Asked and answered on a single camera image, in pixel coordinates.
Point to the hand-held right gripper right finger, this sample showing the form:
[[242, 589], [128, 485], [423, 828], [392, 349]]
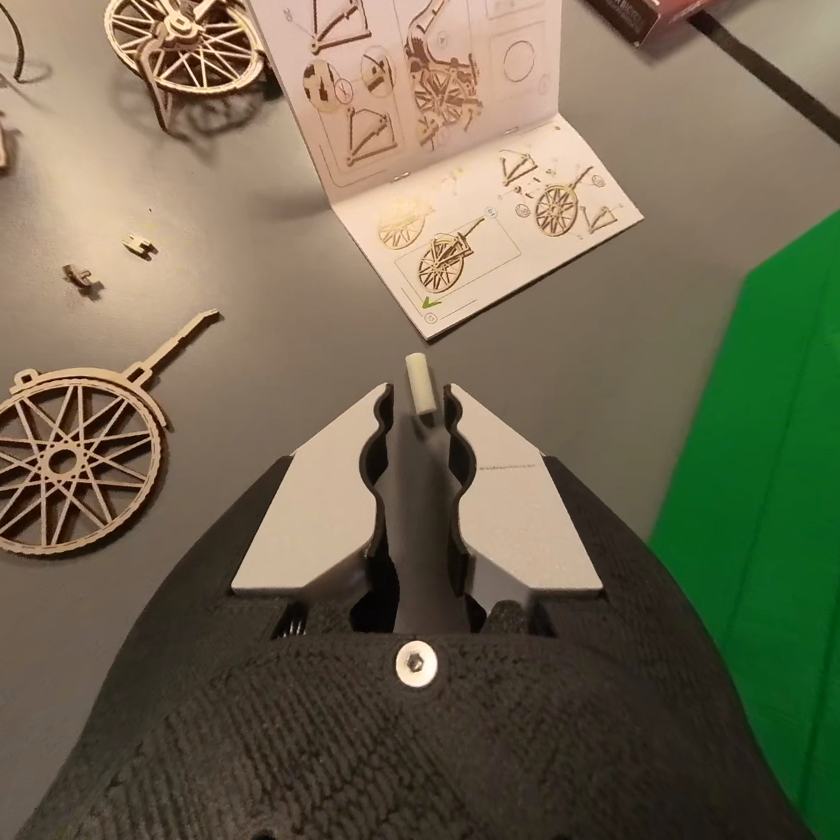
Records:
[[525, 518]]

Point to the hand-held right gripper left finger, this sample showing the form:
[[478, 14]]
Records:
[[308, 512]]

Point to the small white cylinder peg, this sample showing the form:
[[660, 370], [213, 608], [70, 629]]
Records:
[[420, 384]]

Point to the small wooden connector piece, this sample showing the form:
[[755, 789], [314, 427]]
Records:
[[139, 243], [81, 275]]

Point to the assembled wooden wheel model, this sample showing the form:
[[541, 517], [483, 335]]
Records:
[[177, 33]]

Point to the flat wooden spoked wheel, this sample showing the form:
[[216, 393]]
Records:
[[124, 384]]

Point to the green cloth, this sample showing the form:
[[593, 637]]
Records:
[[768, 492]]

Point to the open instruction booklet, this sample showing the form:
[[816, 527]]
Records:
[[459, 131]]

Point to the dark red cardboard box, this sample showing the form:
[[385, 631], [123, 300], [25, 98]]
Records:
[[636, 16]]

